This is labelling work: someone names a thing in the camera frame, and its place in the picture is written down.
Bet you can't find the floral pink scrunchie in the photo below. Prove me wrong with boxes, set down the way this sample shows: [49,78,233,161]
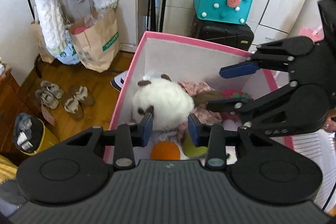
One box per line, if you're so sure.
[176,81,223,144]

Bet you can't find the red strawberry plush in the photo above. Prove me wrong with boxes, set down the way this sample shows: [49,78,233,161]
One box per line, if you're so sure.
[220,89,252,122]

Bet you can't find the green plush ball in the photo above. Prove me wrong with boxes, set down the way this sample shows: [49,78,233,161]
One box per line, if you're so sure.
[182,134,207,159]

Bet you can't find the white brown plush dog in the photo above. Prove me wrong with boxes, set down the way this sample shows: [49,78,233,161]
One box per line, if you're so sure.
[132,75,224,132]

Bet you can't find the orange plush ball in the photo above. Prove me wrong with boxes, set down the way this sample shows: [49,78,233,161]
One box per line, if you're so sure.
[150,141,181,160]

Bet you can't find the person's right hand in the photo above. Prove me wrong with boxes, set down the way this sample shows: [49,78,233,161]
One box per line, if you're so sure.
[322,109,336,133]

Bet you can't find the black suitcase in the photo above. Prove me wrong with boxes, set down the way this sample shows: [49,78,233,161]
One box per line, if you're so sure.
[190,16,254,51]

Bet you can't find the pink cardboard storage box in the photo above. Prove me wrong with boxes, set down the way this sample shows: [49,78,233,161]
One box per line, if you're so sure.
[103,31,296,164]

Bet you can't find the pink paper shopping bag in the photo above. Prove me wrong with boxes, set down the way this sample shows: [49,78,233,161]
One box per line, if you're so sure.
[298,25,324,42]

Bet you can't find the brown paper bag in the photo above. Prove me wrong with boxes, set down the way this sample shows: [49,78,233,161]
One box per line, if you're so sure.
[68,9,121,73]

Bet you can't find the grey furry slippers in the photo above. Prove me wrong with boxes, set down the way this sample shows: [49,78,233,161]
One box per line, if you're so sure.
[35,81,95,121]

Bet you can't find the black clothes rack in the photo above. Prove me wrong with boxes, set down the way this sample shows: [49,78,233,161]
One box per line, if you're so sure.
[19,0,43,79]

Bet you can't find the white knit pants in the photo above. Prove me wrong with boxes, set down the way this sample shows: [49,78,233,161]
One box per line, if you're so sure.
[35,0,118,57]

